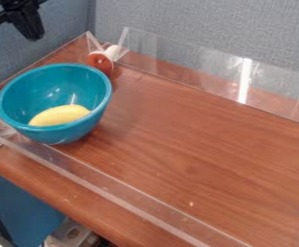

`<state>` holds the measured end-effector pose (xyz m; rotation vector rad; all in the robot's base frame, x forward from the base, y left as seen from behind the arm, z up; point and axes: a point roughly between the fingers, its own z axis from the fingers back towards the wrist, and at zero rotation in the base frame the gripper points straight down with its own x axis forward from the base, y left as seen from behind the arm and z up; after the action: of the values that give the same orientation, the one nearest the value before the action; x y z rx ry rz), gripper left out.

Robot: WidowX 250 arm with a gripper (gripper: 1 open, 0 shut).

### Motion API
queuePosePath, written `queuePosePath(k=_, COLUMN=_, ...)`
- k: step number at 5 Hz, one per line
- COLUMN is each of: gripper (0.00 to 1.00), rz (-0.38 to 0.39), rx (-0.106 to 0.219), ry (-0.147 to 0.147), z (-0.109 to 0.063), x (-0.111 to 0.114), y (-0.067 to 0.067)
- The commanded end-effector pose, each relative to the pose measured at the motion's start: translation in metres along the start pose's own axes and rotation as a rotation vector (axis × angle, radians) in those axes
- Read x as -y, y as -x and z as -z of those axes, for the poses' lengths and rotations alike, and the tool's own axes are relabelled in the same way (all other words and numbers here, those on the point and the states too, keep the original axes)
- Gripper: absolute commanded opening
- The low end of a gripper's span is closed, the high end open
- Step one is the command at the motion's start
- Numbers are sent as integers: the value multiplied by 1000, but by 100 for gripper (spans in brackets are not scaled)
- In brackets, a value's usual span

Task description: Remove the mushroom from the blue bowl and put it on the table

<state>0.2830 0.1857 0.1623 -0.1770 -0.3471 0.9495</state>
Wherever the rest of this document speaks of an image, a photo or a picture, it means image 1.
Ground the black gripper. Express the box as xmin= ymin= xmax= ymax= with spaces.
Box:
xmin=0 ymin=0 xmax=48 ymax=41

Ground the yellow lemon-shaped object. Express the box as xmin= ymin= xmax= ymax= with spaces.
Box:
xmin=28 ymin=104 xmax=91 ymax=126

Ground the clear acrylic barrier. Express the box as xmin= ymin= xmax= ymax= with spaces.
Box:
xmin=0 ymin=28 xmax=299 ymax=247

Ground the blue bowl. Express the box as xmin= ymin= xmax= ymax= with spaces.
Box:
xmin=0 ymin=63 xmax=112 ymax=145

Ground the grey metal bracket under table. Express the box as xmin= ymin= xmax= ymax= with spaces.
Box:
xmin=44 ymin=218 xmax=99 ymax=247

